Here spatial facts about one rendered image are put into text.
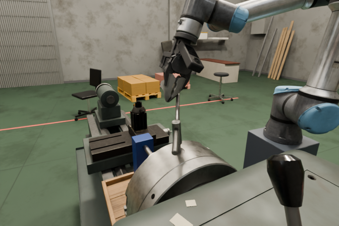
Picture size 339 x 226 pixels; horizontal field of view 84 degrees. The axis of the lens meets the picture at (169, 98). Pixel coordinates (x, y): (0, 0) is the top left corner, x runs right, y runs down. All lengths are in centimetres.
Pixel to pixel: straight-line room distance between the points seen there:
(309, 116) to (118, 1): 768
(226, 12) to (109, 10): 744
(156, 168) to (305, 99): 54
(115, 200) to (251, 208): 64
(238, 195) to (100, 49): 765
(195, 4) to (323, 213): 54
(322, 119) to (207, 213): 54
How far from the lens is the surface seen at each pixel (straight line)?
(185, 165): 46
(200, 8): 61
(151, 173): 49
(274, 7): 82
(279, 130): 92
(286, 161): 21
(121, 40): 794
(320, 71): 78
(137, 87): 494
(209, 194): 37
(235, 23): 64
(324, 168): 53
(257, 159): 99
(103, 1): 799
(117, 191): 94
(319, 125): 79
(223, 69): 727
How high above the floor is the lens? 151
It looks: 17 degrees down
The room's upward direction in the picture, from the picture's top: straight up
